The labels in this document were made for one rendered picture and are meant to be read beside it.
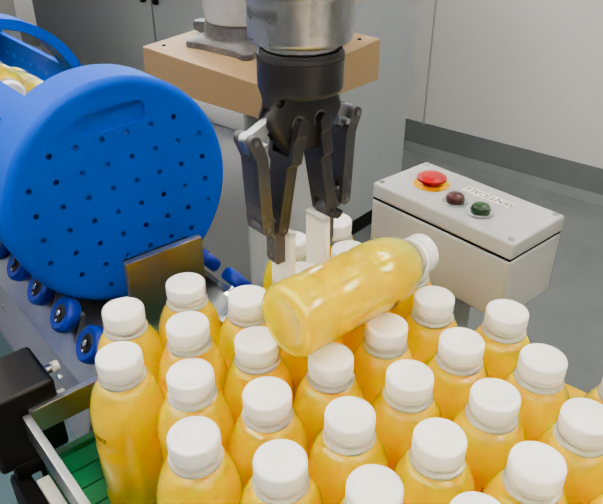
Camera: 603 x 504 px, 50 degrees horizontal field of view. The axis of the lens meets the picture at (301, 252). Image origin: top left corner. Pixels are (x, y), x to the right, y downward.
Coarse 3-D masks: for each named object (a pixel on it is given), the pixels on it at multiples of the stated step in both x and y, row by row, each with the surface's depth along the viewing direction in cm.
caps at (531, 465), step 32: (512, 320) 59; (448, 352) 56; (480, 352) 55; (544, 352) 55; (416, 384) 52; (480, 384) 52; (544, 384) 54; (352, 416) 49; (480, 416) 50; (512, 416) 50; (576, 416) 49; (288, 448) 46; (352, 448) 48; (416, 448) 47; (448, 448) 46; (512, 448) 46; (544, 448) 46; (256, 480) 45; (288, 480) 44; (352, 480) 44; (384, 480) 44; (512, 480) 45; (544, 480) 44
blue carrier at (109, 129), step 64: (64, 64) 111; (0, 128) 71; (64, 128) 70; (128, 128) 74; (192, 128) 80; (0, 192) 69; (64, 192) 72; (128, 192) 78; (192, 192) 84; (64, 256) 76; (128, 256) 82
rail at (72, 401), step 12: (84, 384) 66; (60, 396) 65; (72, 396) 65; (84, 396) 66; (36, 408) 63; (48, 408) 64; (60, 408) 65; (72, 408) 66; (84, 408) 67; (36, 420) 64; (48, 420) 64; (60, 420) 65
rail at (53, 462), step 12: (24, 420) 62; (36, 432) 60; (36, 444) 61; (48, 444) 59; (48, 456) 58; (48, 468) 60; (60, 468) 57; (60, 480) 57; (72, 480) 56; (72, 492) 55
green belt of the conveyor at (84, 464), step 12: (72, 444) 70; (84, 444) 70; (60, 456) 68; (72, 456) 68; (84, 456) 68; (96, 456) 68; (72, 468) 67; (84, 468) 67; (96, 468) 67; (84, 480) 66; (96, 480) 66; (84, 492) 64; (96, 492) 64
